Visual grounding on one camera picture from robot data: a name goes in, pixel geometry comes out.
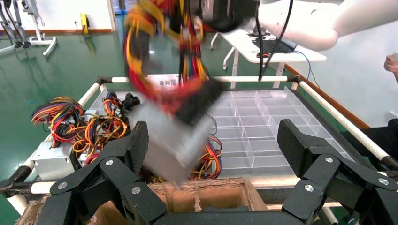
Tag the white wheeled stand base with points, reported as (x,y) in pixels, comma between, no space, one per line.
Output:
(40,39)

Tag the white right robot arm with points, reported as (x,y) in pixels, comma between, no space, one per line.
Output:
(311,28)

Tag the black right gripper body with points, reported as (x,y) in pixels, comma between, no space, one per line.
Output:
(227,15)

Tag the black laptop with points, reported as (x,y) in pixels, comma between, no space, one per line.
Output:
(270,47)

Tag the bare person hand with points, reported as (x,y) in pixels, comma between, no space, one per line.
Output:
(391,64)

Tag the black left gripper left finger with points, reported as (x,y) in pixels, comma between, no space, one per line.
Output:
(136,149)

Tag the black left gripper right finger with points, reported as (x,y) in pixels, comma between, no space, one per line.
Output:
(295,149)

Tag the brown cardboard divider box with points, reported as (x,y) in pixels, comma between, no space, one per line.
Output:
(202,195)

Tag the white pipe cart frame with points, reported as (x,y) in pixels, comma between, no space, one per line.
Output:
(248,79)

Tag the yellow wall device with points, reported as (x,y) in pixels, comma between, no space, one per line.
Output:
(84,23)

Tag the white desk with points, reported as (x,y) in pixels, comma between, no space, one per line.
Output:
(242,43)

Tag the clear plastic divider tray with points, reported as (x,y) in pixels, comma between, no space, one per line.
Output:
(264,130)

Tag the white paper label sign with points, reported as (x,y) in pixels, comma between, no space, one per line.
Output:
(166,83)

